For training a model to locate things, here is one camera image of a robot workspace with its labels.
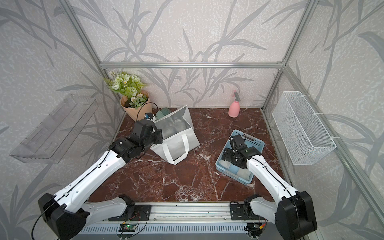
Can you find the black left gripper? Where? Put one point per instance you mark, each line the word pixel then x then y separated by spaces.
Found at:
pixel 158 132

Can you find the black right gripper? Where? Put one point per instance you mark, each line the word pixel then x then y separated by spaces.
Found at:
pixel 226 154

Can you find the white ice pack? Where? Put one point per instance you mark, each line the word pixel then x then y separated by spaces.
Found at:
pixel 245 174
pixel 225 164

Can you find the white insulated delivery bag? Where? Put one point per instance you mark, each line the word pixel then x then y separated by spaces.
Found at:
pixel 178 136

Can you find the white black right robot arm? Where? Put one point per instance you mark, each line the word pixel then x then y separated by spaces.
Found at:
pixel 291 211

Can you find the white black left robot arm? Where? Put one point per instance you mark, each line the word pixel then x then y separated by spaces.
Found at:
pixel 67 212

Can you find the light blue plastic basket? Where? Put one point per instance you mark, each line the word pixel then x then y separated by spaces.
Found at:
pixel 250 141

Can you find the small green hand brush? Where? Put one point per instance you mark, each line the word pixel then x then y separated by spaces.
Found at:
pixel 162 113

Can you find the pink spray bottle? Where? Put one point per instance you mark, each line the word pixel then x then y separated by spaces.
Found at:
pixel 234 109

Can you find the artificial green white plant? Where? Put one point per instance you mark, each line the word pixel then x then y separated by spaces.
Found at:
pixel 129 86

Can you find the green circuit board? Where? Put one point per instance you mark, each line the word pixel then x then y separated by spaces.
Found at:
pixel 128 228

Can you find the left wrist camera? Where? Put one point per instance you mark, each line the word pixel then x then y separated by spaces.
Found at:
pixel 149 116

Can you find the white wire mesh basket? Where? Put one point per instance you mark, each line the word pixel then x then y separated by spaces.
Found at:
pixel 305 137

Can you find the right circuit board with wires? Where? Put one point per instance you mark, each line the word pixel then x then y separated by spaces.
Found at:
pixel 254 227

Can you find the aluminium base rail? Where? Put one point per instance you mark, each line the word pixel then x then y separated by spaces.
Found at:
pixel 179 218

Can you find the clear plastic wall shelf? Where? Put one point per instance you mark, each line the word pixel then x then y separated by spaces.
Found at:
pixel 49 142

